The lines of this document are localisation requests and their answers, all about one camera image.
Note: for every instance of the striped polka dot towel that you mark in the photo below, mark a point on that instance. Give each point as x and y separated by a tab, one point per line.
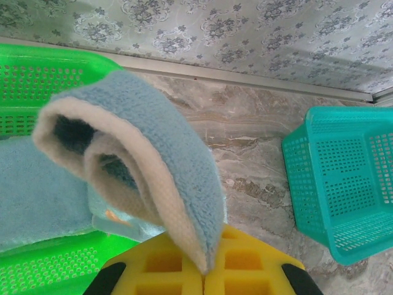
172	141

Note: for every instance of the aluminium frame post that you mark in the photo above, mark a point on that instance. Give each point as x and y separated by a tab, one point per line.
383	100

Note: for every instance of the teal plastic basket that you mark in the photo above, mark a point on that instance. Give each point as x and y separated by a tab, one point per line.
337	172

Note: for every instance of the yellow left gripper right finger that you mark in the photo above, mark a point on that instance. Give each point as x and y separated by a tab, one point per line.
267	261

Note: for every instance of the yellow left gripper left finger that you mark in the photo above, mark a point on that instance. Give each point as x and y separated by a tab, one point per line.
172	246

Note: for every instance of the light blue red bow towel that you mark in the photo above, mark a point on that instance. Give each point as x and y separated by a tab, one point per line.
33	199

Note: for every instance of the aluminium table edge bar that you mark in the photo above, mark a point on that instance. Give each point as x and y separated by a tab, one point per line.
245	84

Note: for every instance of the green plastic basket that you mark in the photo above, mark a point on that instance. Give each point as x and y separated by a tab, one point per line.
37	83

